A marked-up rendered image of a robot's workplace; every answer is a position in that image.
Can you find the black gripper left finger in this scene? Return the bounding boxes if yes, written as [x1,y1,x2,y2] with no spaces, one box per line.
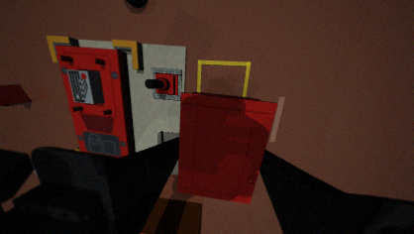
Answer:
[31,137,179,234]

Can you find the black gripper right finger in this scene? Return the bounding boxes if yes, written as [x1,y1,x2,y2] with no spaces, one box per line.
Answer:
[259,150,414,234]

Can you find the yellow rectangular frame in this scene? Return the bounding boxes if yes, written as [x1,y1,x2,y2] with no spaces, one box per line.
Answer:
[197,60,251,97]

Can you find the black toy tyre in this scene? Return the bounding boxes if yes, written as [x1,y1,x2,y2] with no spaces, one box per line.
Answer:
[127,0,148,8]

